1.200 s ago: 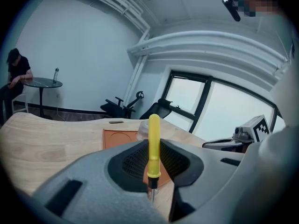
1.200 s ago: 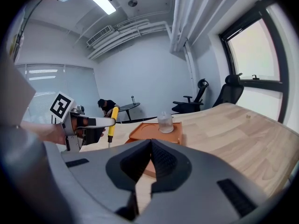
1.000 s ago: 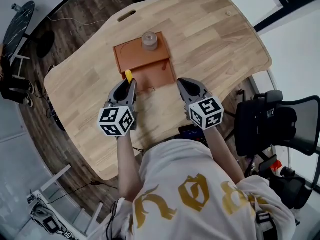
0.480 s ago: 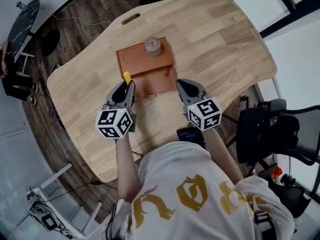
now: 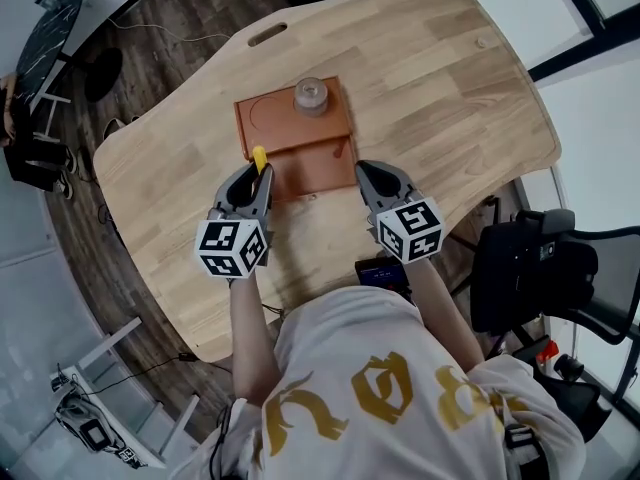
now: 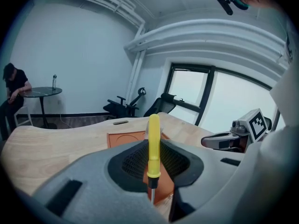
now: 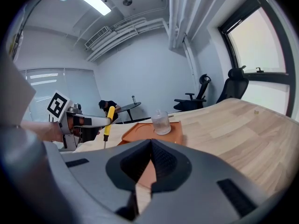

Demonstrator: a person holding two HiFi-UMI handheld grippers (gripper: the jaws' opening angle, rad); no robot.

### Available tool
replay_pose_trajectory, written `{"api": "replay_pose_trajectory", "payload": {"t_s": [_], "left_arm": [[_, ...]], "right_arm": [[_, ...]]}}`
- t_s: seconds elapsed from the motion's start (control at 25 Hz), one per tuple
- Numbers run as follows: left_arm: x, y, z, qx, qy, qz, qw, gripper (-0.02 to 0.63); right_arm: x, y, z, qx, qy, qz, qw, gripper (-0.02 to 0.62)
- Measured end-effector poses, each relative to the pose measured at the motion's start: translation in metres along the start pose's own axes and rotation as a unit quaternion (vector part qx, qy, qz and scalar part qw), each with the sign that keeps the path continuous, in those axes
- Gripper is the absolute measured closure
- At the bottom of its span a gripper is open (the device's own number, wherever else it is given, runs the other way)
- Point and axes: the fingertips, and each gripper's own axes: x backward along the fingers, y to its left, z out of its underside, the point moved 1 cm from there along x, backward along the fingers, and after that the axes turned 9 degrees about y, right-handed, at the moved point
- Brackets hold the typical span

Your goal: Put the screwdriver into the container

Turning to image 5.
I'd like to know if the black wrist-mounted phone screen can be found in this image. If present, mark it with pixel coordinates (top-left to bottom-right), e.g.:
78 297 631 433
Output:
354 257 412 297

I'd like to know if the person's right forearm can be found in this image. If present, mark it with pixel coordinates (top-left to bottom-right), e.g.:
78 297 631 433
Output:
413 255 487 377

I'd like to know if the person's white t-shirt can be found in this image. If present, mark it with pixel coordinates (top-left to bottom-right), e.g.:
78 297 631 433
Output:
164 285 586 480

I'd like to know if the round black table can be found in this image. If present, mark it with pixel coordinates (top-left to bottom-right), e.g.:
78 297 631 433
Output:
14 0 125 104

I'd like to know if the black office chair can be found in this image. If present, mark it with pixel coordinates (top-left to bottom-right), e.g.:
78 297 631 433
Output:
469 207 640 444

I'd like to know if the white stool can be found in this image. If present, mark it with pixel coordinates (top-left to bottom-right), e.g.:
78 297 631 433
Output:
29 90 72 140

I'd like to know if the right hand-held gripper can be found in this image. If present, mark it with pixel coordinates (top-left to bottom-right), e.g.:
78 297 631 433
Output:
353 160 447 266

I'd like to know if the grey spare device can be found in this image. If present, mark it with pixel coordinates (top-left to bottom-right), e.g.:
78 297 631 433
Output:
53 395 141 469

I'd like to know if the small glass jar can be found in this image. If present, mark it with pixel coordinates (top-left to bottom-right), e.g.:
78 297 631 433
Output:
292 77 331 119

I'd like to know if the person's left forearm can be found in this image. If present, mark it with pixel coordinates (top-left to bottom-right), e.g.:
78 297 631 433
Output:
228 266 282 407

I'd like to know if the white floor cable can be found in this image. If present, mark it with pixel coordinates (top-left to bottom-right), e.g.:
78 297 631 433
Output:
107 15 232 45

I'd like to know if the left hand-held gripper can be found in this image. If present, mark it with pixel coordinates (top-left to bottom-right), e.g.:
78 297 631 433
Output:
193 162 276 280

